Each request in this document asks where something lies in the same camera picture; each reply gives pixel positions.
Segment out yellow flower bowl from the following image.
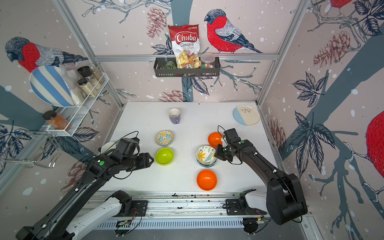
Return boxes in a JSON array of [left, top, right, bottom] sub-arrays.
[[196, 146, 216, 164]]

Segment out orange spice jar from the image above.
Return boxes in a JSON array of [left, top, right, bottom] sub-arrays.
[[43, 110, 72, 131]]

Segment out blue white plate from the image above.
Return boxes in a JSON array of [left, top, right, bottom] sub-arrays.
[[233, 105, 261, 126]]

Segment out small orange bowl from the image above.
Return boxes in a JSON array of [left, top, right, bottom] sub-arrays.
[[208, 132, 223, 149]]

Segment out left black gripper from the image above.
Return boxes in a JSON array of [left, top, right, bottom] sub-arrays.
[[122, 150, 156, 170]]

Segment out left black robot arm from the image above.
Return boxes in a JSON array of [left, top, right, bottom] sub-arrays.
[[16, 137, 155, 240]]

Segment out red cassava chips bag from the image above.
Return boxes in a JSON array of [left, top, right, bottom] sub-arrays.
[[168, 25, 201, 69]]

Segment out clear plastic container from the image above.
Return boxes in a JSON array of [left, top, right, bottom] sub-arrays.
[[201, 53, 216, 69]]

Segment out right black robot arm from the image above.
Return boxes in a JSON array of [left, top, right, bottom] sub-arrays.
[[215, 129, 308, 225]]

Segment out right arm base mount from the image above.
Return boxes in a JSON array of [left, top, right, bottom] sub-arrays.
[[222, 189, 268, 216]]

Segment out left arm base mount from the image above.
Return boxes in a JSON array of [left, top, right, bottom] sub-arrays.
[[105, 190, 149, 217]]

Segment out large orange bowl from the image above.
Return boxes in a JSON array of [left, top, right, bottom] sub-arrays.
[[197, 170, 218, 191]]

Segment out purple mug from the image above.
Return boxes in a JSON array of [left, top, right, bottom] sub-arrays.
[[168, 108, 181, 125]]

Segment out lime green bowl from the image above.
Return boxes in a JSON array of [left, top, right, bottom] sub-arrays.
[[155, 148, 175, 166]]

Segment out blue striped plate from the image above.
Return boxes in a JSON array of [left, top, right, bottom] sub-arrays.
[[29, 66, 74, 107]]

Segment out green item in basket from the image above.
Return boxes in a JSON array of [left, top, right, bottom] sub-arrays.
[[164, 61, 178, 69]]

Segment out blue yellow patterned bowl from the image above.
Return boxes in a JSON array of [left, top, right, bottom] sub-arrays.
[[155, 131, 174, 147]]

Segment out black lid spice jar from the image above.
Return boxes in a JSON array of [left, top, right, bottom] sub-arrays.
[[77, 78, 97, 98], [77, 66, 102, 90]]

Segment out black wall basket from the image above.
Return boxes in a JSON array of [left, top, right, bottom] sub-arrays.
[[154, 57, 221, 77]]

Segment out white wire shelf rack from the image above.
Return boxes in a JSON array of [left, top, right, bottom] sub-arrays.
[[44, 73, 110, 137]]

